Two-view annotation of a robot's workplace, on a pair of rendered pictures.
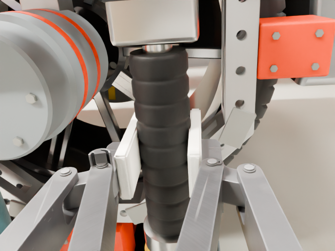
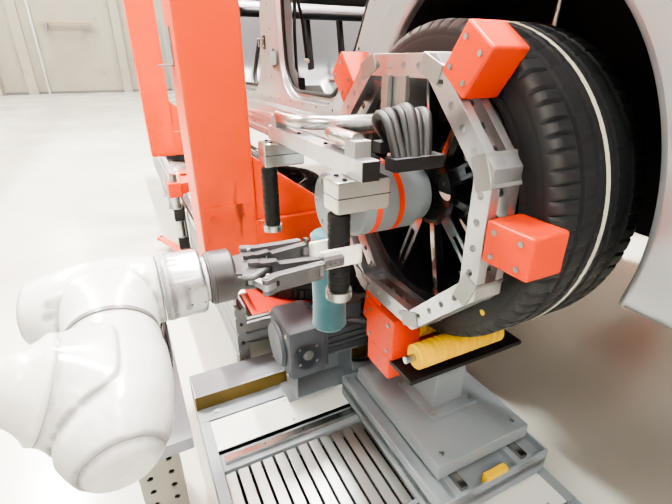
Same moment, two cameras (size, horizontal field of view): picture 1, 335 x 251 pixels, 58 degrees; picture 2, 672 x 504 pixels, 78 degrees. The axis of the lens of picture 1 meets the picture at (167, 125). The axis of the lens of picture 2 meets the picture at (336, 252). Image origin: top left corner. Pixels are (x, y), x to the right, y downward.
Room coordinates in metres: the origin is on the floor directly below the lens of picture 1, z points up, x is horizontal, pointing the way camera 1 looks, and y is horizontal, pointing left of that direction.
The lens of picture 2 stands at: (-0.15, -0.51, 1.11)
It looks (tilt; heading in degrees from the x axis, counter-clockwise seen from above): 24 degrees down; 57
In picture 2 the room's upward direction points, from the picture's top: straight up
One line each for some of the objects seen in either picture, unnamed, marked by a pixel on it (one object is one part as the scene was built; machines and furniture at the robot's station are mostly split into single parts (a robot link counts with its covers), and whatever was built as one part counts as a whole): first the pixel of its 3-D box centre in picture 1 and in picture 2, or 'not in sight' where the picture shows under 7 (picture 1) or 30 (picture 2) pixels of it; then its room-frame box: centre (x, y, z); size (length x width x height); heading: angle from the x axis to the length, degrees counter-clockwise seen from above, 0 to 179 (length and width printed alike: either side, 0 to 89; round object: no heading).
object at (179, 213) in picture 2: not in sight; (179, 218); (0.31, 1.85, 0.30); 0.09 x 0.05 x 0.50; 84
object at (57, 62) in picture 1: (36, 71); (372, 198); (0.37, 0.15, 0.85); 0.21 x 0.14 x 0.14; 174
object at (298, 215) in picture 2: not in sight; (325, 197); (0.55, 0.65, 0.69); 0.52 x 0.17 x 0.35; 174
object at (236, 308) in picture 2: not in sight; (190, 215); (0.39, 1.93, 0.28); 2.47 x 0.09 x 0.22; 84
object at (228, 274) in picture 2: not in sight; (237, 272); (0.02, 0.02, 0.83); 0.09 x 0.08 x 0.07; 174
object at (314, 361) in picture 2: not in sight; (336, 342); (0.47, 0.45, 0.26); 0.42 x 0.18 x 0.35; 174
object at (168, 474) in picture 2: not in sight; (155, 447); (-0.12, 0.39, 0.21); 0.10 x 0.10 x 0.42; 84
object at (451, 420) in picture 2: not in sight; (439, 367); (0.61, 0.13, 0.32); 0.40 x 0.30 x 0.28; 84
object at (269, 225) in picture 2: not in sight; (271, 197); (0.22, 0.34, 0.83); 0.04 x 0.04 x 0.16
